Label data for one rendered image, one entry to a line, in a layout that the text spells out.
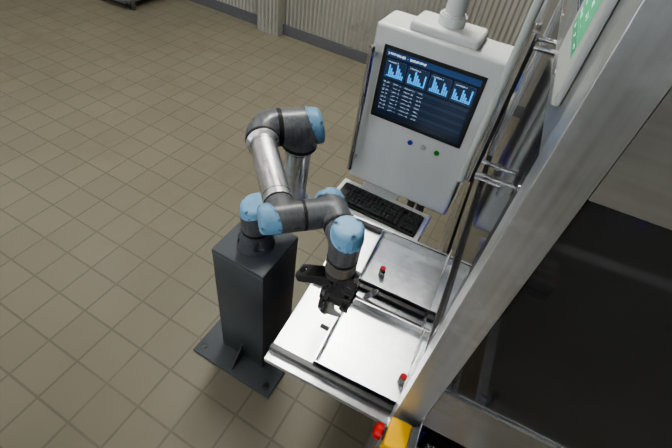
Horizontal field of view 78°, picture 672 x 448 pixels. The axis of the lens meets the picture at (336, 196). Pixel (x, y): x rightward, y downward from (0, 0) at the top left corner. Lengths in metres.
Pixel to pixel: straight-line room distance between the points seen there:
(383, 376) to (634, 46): 1.11
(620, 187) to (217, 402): 1.99
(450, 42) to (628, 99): 1.14
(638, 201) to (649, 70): 0.16
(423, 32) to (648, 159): 1.18
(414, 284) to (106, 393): 1.54
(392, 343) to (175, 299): 1.47
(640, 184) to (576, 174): 0.06
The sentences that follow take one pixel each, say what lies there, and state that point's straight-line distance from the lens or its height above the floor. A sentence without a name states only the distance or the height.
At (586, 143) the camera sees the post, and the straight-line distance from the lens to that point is 0.55.
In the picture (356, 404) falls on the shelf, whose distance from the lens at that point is 1.33.
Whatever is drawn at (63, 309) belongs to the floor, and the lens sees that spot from 2.70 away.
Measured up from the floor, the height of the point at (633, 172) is 1.85.
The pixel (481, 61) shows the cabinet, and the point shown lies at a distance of 1.60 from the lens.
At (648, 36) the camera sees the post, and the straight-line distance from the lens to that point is 0.51.
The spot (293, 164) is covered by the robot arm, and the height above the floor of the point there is 1.24.
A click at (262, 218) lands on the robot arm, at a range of 0.95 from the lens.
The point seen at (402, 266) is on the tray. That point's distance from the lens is 1.61.
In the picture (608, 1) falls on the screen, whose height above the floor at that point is 1.99.
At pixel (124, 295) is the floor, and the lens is 2.65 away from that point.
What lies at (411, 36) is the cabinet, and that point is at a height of 1.53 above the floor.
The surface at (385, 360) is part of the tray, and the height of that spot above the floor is 0.88.
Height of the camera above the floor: 2.11
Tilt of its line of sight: 43 degrees down
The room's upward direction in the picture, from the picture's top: 10 degrees clockwise
